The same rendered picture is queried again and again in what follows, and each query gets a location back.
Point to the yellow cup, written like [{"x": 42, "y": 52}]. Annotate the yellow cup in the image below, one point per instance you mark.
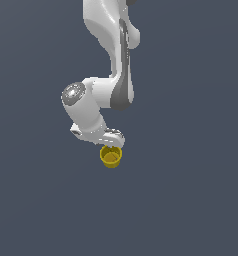
[{"x": 111, "y": 158}]

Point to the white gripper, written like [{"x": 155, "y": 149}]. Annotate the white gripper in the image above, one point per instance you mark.
[{"x": 101, "y": 135}]

